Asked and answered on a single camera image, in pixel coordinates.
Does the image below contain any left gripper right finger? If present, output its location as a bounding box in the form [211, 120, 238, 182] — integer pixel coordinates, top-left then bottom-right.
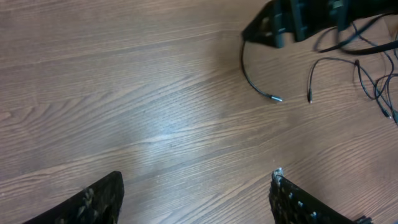
[269, 168, 373, 224]

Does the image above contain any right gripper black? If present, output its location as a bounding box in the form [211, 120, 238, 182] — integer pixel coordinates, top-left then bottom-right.
[241, 0, 397, 48]

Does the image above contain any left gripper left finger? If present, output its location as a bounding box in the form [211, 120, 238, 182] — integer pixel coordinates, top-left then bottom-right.
[25, 171, 124, 224]

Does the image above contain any black usb cable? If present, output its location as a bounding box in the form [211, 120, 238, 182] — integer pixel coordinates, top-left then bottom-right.
[241, 40, 284, 103]
[307, 21, 398, 125]

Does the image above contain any right camera cable black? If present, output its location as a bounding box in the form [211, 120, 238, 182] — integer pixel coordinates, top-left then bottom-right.
[312, 12, 398, 57]

